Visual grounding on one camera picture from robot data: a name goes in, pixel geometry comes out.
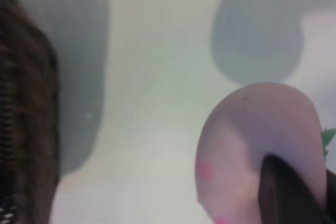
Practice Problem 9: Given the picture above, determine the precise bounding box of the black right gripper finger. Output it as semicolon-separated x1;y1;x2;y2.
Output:
258;154;336;224

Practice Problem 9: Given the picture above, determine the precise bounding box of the dark brown woven basket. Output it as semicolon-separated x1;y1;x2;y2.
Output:
0;0;60;224

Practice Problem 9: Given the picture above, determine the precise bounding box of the pink peach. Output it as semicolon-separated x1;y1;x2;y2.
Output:
195;82;336;224

